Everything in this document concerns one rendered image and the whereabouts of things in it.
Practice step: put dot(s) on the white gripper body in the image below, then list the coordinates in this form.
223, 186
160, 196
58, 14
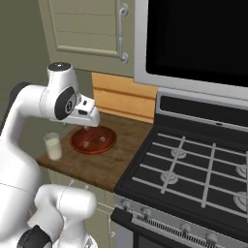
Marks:
86, 118

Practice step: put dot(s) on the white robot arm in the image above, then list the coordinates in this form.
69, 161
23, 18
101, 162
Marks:
22, 168

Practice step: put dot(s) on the ice cube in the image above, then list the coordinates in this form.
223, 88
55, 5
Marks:
86, 144
102, 139

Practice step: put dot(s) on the red-brown ice bowl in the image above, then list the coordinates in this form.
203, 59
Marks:
97, 146

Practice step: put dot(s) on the glass of lemonade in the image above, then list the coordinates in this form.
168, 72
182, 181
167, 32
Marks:
53, 149

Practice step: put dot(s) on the beige drawer front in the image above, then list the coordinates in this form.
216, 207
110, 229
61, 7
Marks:
103, 197

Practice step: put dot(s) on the silver stove knob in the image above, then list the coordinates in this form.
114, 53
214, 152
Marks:
211, 238
146, 212
123, 203
185, 228

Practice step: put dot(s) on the beige base cupboard door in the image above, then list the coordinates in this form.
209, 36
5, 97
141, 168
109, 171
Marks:
102, 227

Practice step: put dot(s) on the black and silver stove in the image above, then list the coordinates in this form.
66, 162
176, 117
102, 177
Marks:
193, 174

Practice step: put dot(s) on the silver microwave oven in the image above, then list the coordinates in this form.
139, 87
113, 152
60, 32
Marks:
193, 35

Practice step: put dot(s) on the beige wall cupboard door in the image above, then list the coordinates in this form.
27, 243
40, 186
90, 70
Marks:
87, 29

